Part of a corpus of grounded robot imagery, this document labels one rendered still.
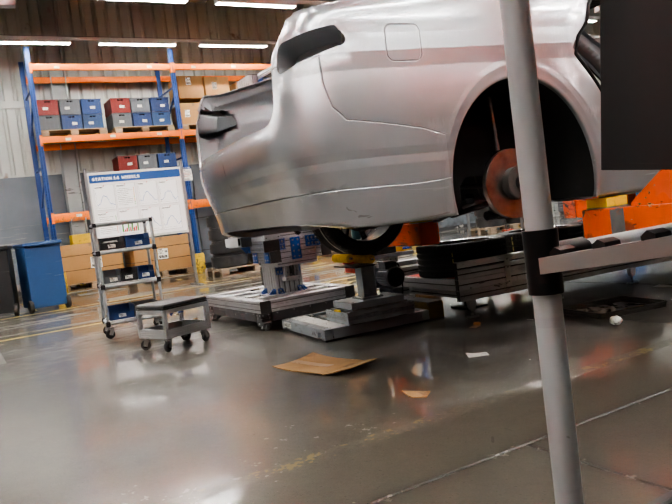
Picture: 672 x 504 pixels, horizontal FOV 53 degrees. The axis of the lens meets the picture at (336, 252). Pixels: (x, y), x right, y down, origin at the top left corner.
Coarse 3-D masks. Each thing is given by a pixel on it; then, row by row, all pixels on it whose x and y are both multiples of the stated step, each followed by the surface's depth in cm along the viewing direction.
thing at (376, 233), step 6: (336, 228) 444; (378, 228) 473; (384, 228) 464; (390, 228) 460; (342, 234) 445; (348, 234) 468; (360, 234) 473; (372, 234) 472; (378, 234) 463; (384, 234) 458; (354, 240) 449; (360, 240) 470; (366, 240) 459; (372, 240) 454
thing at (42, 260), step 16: (16, 256) 966; (32, 256) 932; (48, 256) 944; (32, 272) 931; (48, 272) 944; (32, 288) 931; (48, 288) 943; (64, 288) 956; (32, 304) 926; (48, 304) 942
